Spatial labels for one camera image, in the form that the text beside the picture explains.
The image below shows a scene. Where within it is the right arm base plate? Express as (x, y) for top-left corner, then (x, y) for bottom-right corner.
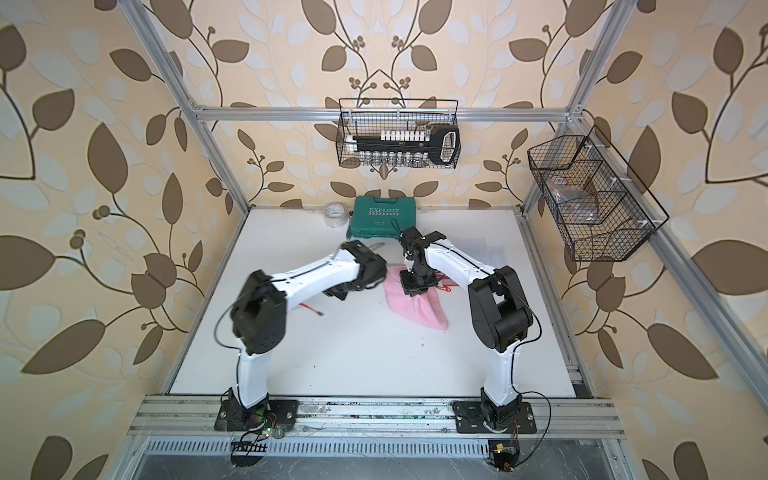
(451, 400), (537, 435)

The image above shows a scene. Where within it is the clear plastic bag in basket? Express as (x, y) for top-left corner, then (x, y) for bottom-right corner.
(547, 176), (599, 225)

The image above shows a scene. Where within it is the black wire basket right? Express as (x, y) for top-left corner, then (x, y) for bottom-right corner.
(527, 126), (669, 262)

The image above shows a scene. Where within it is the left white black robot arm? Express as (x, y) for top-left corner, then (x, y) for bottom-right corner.
(229, 240), (387, 409)

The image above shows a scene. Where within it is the black wire basket centre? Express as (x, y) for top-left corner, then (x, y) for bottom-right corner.
(335, 97), (462, 170)

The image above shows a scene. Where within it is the clear tape roll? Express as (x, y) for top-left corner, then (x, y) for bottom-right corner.
(323, 203), (350, 229)

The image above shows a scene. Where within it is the green plastic tool case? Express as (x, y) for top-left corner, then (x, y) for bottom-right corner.
(346, 196), (416, 239)

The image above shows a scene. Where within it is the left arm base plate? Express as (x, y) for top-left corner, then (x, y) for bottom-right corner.
(214, 397), (299, 432)

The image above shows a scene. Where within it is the black socket holder rail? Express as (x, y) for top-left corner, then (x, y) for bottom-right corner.
(343, 124), (461, 168)

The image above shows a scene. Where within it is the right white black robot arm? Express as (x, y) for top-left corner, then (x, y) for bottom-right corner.
(399, 227), (534, 408)

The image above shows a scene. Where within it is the stack of mesh document bags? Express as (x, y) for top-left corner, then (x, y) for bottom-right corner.
(298, 263), (409, 317)

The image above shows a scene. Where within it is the pink microfiber cloth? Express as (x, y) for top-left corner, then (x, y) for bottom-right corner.
(383, 265), (448, 331)

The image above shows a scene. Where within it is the black wire basket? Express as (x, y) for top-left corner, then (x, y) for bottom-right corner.
(335, 97), (462, 170)
(527, 126), (669, 262)

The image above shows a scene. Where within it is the clear mesh document bag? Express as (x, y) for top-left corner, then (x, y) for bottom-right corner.
(426, 238), (508, 290)

